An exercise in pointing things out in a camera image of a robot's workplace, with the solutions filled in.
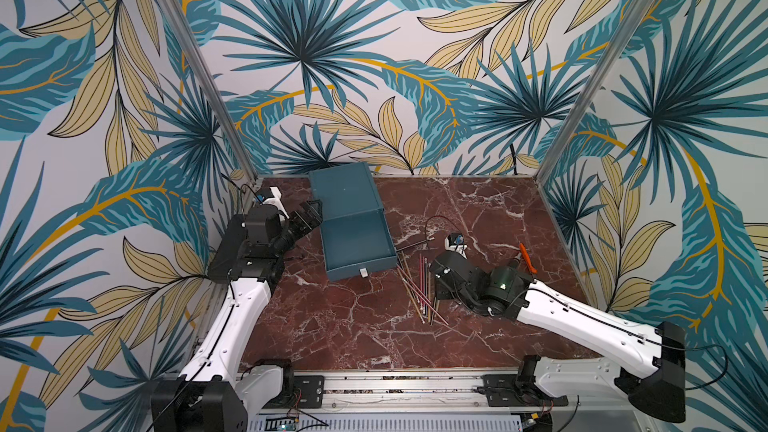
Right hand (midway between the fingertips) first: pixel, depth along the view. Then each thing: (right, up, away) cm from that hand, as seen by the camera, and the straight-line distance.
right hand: (440, 277), depth 75 cm
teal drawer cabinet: (-25, +23, +10) cm, 36 cm away
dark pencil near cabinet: (-4, +5, +25) cm, 26 cm away
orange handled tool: (+32, +1, +21) cm, 39 cm away
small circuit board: (-39, -35, -4) cm, 52 cm away
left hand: (-33, +16, +3) cm, 37 cm away
